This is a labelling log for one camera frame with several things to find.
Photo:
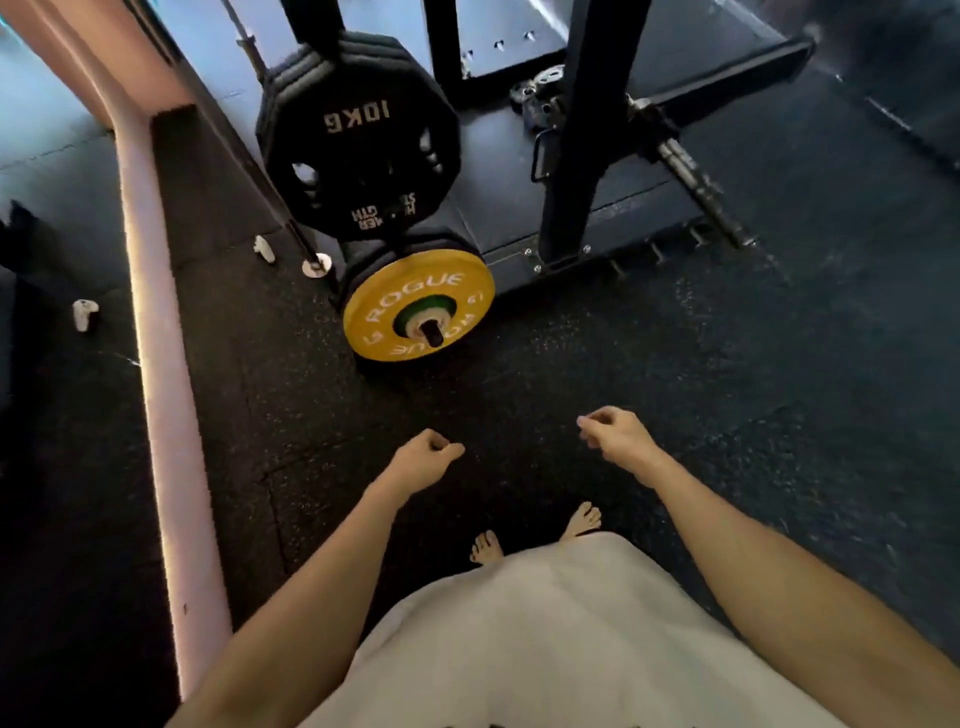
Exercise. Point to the person's left hand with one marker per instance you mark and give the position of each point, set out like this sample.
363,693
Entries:
415,460

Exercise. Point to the person's right hand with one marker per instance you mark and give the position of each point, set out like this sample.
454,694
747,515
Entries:
619,439

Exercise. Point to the person's left fingers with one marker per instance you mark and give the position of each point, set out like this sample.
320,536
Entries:
444,448

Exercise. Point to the person's right fingers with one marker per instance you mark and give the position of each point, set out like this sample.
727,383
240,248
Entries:
595,424

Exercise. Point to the person's left forearm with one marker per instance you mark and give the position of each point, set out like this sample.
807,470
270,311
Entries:
300,600

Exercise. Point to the person's right forearm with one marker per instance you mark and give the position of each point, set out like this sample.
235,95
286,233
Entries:
795,592

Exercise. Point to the person's right foot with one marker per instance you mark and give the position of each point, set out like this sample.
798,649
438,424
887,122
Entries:
581,520

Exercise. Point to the person's foot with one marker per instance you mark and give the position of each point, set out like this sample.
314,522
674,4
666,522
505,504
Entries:
581,520
486,548

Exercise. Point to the person's left foot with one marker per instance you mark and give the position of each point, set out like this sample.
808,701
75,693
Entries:
486,548

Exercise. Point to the yellow bumper weight plate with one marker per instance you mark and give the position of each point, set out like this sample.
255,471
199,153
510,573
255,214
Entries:
405,300

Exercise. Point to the black bumper weight plate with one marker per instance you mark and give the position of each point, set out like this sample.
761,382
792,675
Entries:
375,251

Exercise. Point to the person's white shirt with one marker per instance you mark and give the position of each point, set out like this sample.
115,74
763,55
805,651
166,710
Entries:
559,637

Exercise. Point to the black rack platform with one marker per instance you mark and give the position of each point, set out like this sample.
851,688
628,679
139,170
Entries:
517,180

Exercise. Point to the steel barbell sleeve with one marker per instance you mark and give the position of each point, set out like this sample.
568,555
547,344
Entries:
697,184

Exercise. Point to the white plastic clip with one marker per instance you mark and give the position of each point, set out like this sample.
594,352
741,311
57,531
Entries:
264,249
85,313

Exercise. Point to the stack of black weight plates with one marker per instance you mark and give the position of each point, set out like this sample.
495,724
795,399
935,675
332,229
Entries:
352,142

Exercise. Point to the small change plates pile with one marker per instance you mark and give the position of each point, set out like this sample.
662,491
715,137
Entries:
536,94

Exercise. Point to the steel barbell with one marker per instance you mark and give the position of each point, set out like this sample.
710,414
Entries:
259,127

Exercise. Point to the black squat rack frame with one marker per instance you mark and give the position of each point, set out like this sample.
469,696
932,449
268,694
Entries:
592,127

